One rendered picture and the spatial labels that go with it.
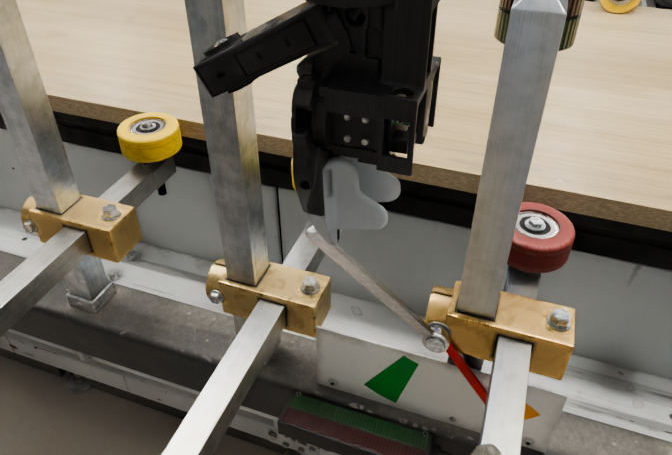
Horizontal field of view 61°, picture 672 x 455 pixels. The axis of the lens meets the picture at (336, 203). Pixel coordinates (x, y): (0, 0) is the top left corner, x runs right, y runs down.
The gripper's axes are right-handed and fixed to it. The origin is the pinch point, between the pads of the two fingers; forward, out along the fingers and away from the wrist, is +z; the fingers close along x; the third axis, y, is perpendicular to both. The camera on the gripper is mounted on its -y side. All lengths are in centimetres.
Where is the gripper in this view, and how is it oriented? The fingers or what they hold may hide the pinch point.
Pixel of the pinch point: (326, 226)
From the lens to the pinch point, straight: 46.0
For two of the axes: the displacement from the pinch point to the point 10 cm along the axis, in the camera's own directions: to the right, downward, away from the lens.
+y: 9.4, 2.0, -2.7
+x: 3.4, -5.6, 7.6
